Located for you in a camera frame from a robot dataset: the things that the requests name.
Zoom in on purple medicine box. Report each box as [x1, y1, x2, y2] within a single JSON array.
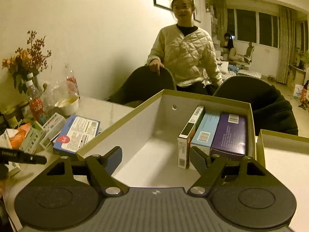
[[210, 112, 248, 161]]

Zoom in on light blue medicine box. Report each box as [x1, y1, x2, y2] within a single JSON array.
[[189, 111, 221, 155]]

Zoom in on orange green medicine box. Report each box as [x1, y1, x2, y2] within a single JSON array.
[[177, 105, 205, 169]]

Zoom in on large cardboard sorting box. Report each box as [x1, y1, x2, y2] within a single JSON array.
[[77, 90, 256, 188]]

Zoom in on white medicine box green logo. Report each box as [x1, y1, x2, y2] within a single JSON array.
[[1, 133, 20, 180]]

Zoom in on orange tissue pack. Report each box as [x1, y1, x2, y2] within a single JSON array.
[[5, 123, 31, 150]]

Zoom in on yellow lid glass jar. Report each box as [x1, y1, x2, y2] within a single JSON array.
[[3, 107, 21, 129]]

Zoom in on white blue small box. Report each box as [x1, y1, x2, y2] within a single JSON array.
[[40, 113, 66, 150]]

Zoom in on cardboard box lid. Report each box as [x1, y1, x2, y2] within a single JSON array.
[[256, 130, 308, 231]]

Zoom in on red label drink bottle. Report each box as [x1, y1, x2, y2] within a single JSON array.
[[26, 80, 48, 126]]

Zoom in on white paper bowl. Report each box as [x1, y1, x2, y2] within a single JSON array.
[[55, 96, 79, 116]]

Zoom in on dried flower bouquet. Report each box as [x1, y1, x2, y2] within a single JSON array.
[[1, 30, 52, 94]]

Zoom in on dark chair near woman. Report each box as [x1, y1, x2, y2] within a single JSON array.
[[107, 66, 176, 105]]

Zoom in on person in background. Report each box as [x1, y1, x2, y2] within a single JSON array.
[[224, 33, 244, 62]]

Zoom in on woman in white jacket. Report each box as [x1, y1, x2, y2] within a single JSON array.
[[147, 0, 223, 96]]

